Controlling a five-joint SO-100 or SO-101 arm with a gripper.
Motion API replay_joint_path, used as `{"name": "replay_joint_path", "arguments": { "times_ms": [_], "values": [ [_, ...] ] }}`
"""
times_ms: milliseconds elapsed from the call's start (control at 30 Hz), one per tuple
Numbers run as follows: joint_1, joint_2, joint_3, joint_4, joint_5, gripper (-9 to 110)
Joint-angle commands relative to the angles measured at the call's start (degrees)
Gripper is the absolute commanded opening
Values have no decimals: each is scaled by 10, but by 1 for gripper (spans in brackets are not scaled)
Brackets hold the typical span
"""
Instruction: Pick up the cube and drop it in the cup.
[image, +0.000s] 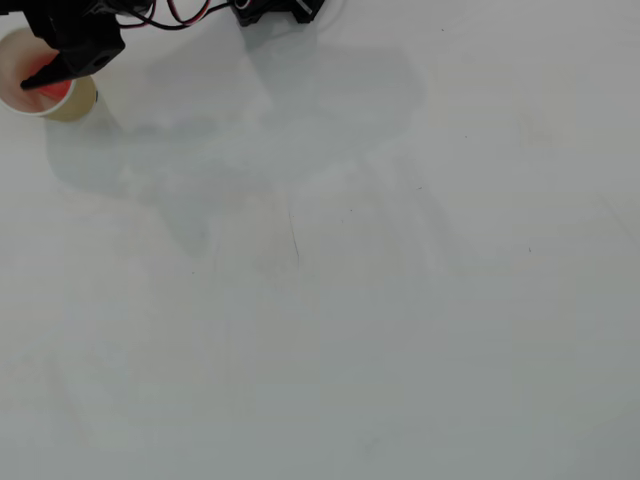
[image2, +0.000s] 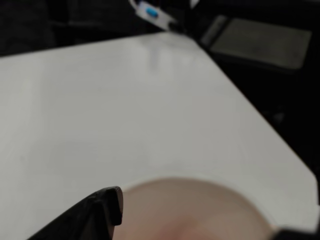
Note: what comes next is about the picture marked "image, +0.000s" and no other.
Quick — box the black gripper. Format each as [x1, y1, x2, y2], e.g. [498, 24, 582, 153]
[18, 0, 127, 93]

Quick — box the red cube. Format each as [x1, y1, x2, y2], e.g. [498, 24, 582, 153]
[23, 53, 74, 104]

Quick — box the beige paper cup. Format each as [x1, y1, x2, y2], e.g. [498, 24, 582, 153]
[0, 27, 100, 124]

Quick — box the black cable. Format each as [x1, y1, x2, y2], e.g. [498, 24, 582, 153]
[113, 1, 237, 31]

